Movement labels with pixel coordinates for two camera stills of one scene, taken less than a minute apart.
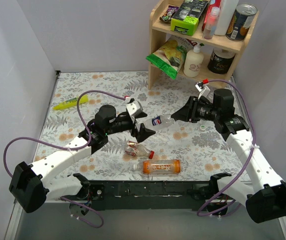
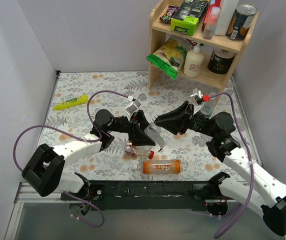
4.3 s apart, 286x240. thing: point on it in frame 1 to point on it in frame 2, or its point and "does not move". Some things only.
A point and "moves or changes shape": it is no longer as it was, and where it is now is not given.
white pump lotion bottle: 194,61 does not move
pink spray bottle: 210,25 does not move
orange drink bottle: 158,166 does not move
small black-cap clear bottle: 159,122 moves or changes shape
